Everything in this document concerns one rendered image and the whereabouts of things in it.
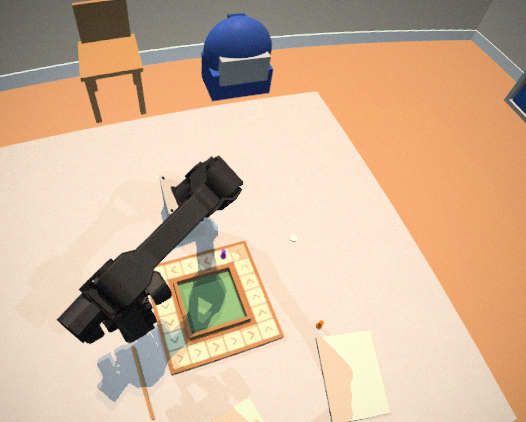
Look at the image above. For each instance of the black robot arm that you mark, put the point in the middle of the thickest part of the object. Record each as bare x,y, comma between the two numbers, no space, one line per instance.
118,287

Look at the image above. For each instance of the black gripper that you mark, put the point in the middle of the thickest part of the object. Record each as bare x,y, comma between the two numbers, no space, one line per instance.
158,289

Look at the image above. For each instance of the orange thin rod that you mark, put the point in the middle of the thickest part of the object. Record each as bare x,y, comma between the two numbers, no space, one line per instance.
142,383

